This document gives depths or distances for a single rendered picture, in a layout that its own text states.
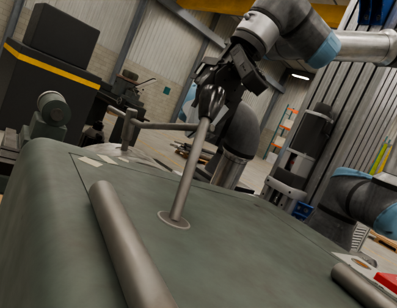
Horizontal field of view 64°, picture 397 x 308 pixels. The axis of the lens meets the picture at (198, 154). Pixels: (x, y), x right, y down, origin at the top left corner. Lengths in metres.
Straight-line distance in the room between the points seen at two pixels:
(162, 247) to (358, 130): 1.04
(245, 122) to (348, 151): 0.50
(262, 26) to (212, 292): 0.48
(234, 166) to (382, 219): 0.38
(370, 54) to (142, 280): 0.85
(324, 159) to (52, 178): 1.04
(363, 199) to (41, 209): 0.79
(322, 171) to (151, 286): 1.09
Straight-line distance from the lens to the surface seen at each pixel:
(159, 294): 0.17
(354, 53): 0.91
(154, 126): 0.57
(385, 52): 0.97
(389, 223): 0.88
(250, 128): 0.85
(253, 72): 0.52
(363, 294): 0.38
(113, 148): 0.66
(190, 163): 0.34
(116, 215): 0.24
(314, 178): 1.24
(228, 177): 0.90
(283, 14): 0.64
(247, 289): 0.27
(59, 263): 0.22
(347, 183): 0.98
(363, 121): 1.25
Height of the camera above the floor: 1.37
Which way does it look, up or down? 7 degrees down
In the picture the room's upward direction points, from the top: 23 degrees clockwise
